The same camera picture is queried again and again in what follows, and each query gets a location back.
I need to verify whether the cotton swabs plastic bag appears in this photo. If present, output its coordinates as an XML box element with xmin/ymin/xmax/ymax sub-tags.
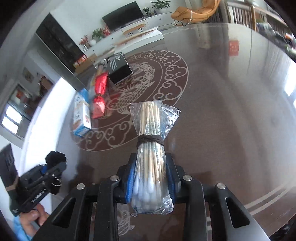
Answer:
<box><xmin>130</xmin><ymin>100</ymin><xmax>181</xmax><ymax>215</ymax></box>

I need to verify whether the black velvet hair bow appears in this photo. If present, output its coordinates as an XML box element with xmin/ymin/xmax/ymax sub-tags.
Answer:
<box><xmin>45</xmin><ymin>151</ymin><xmax>66</xmax><ymax>169</ymax></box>

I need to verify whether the blue white medicine box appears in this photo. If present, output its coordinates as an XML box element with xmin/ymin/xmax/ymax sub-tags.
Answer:
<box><xmin>72</xmin><ymin>89</ymin><xmax>92</xmax><ymax>137</ymax></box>

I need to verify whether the red foil packet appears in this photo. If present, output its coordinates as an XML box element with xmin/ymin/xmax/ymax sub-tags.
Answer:
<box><xmin>92</xmin><ymin>72</ymin><xmax>108</xmax><ymax>119</ymax></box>

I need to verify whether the black odor removing bar box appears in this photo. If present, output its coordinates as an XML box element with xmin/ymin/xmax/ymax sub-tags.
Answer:
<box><xmin>106</xmin><ymin>53</ymin><xmax>133</xmax><ymax>84</ymax></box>

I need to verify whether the wooden handle tool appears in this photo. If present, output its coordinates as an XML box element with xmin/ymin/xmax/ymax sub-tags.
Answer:
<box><xmin>96</xmin><ymin>64</ymin><xmax>104</xmax><ymax>76</ymax></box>

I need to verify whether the person's left hand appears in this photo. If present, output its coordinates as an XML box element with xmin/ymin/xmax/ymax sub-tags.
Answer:
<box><xmin>20</xmin><ymin>203</ymin><xmax>49</xmax><ymax>237</ymax></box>

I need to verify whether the white coffee table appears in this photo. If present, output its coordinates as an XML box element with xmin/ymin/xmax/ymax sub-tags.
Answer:
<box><xmin>114</xmin><ymin>27</ymin><xmax>164</xmax><ymax>54</ymax></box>

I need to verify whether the red flowers white vase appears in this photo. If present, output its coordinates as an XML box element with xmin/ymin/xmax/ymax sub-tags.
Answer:
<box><xmin>79</xmin><ymin>35</ymin><xmax>97</xmax><ymax>52</ymax></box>

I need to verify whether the wooden stool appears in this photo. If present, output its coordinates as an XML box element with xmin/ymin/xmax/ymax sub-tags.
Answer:
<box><xmin>122</xmin><ymin>23</ymin><xmax>147</xmax><ymax>37</ymax></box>

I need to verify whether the leafy plant beside red box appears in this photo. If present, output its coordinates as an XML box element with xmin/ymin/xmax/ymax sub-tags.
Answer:
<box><xmin>91</xmin><ymin>28</ymin><xmax>105</xmax><ymax>42</ymax></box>

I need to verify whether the white tv cabinet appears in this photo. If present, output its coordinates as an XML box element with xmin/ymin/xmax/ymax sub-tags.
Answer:
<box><xmin>84</xmin><ymin>12</ymin><xmax>176</xmax><ymax>57</ymax></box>

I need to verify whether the small potted plant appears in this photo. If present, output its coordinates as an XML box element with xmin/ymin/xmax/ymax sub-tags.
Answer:
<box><xmin>142</xmin><ymin>8</ymin><xmax>152</xmax><ymax>17</ymax></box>

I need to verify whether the black flat television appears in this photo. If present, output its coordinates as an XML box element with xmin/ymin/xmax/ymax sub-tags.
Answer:
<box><xmin>102</xmin><ymin>1</ymin><xmax>144</xmax><ymax>31</ymax></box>

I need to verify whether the orange lounge chair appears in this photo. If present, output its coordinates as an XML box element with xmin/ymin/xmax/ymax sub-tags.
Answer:
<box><xmin>171</xmin><ymin>0</ymin><xmax>220</xmax><ymax>26</ymax></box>

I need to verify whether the black display cabinet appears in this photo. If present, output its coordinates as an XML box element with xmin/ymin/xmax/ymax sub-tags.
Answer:
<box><xmin>36</xmin><ymin>14</ymin><xmax>83</xmax><ymax>73</ymax></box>

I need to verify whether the green potted plant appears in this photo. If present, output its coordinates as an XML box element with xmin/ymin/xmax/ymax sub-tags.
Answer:
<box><xmin>150</xmin><ymin>0</ymin><xmax>171</xmax><ymax>13</ymax></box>

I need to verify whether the dark wooden armchair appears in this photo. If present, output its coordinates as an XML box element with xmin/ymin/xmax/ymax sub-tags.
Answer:
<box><xmin>226</xmin><ymin>1</ymin><xmax>256</xmax><ymax>31</ymax></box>

